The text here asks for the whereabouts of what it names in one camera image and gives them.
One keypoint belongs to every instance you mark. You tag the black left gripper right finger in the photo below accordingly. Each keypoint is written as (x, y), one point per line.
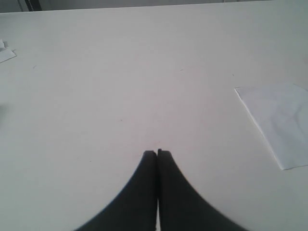
(181, 208)

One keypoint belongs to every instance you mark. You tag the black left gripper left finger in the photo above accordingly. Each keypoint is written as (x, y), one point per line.
(135, 207)

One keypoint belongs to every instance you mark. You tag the white paper sheet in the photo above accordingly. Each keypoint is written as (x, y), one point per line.
(280, 112)

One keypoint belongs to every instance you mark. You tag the white paper scrap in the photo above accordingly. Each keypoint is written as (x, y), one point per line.
(5, 52)

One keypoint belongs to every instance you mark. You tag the dark vertical post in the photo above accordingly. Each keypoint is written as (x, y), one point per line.
(29, 5)

